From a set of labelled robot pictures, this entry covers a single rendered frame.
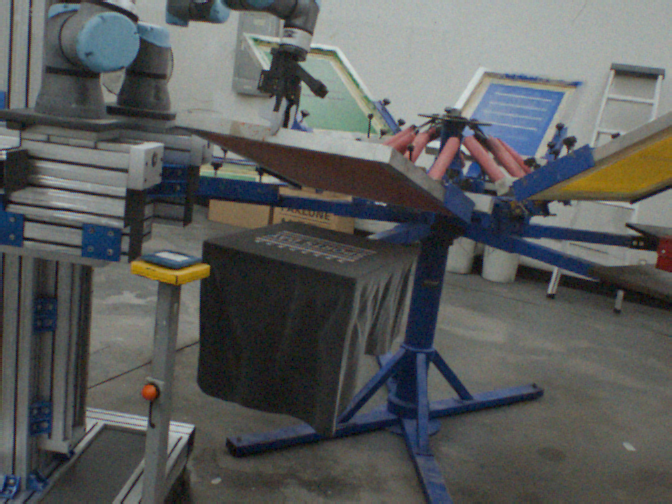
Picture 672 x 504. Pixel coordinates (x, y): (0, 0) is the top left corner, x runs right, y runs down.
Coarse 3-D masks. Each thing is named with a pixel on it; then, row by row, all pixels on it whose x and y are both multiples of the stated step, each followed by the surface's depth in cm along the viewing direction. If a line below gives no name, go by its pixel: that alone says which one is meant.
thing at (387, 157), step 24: (192, 120) 193; (216, 120) 191; (216, 144) 211; (288, 144) 182; (312, 144) 180; (336, 144) 178; (360, 144) 175; (408, 168) 185; (336, 192) 261; (432, 192) 206; (456, 216) 243
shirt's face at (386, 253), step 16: (272, 224) 237; (288, 224) 241; (304, 224) 244; (208, 240) 206; (224, 240) 209; (240, 240) 211; (336, 240) 227; (352, 240) 230; (368, 240) 233; (272, 256) 198; (288, 256) 200; (304, 256) 203; (368, 256) 212; (384, 256) 215; (400, 256) 217; (336, 272) 191; (352, 272) 193
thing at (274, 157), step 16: (224, 144) 208; (240, 144) 201; (256, 144) 193; (256, 160) 226; (272, 160) 217; (288, 160) 209; (304, 160) 202; (288, 176) 248; (304, 176) 237; (320, 176) 227; (352, 192) 248
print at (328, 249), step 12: (252, 240) 212; (264, 240) 215; (276, 240) 217; (288, 240) 219; (300, 240) 221; (312, 240) 223; (324, 240) 225; (312, 252) 208; (324, 252) 210; (336, 252) 212; (348, 252) 214; (360, 252) 216; (372, 252) 218
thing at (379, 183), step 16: (320, 160) 194; (336, 160) 187; (352, 160) 181; (336, 176) 218; (352, 176) 209; (368, 176) 202; (384, 176) 194; (368, 192) 237; (384, 192) 227; (400, 192) 218; (416, 192) 210; (432, 208) 238
